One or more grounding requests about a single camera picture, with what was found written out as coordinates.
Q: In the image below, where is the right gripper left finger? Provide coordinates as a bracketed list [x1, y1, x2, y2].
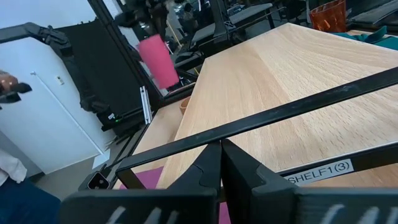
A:
[58, 139, 222, 224]

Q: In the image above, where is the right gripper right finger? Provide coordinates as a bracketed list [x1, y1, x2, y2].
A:
[221, 138, 398, 224]

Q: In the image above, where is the tall pink cup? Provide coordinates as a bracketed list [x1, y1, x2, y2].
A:
[136, 33, 180, 90]

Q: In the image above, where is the orange translucent cup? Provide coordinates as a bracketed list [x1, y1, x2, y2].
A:
[309, 0, 348, 34]

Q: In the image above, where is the purple cloth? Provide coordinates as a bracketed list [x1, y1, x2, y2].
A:
[119, 166, 233, 224]

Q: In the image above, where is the black panel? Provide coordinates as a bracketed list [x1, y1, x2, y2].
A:
[55, 18, 156, 131]

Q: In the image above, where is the grey background table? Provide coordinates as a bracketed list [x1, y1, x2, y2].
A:
[191, 2, 274, 44]

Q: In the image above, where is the white cabinet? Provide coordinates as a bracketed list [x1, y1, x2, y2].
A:
[0, 37, 111, 175]

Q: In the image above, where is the person's hand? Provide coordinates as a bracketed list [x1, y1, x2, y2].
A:
[0, 70, 19, 93]

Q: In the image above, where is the green cloth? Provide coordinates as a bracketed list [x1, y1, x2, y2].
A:
[331, 25, 398, 51]

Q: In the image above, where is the black aluminium table frame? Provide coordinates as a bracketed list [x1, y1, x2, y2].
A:
[77, 0, 206, 190]

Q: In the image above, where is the silver aluminium bracket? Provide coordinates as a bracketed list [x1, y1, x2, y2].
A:
[139, 85, 153, 125]

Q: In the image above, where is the wooden shelf black frame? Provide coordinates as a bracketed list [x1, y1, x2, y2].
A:
[115, 22, 398, 190]

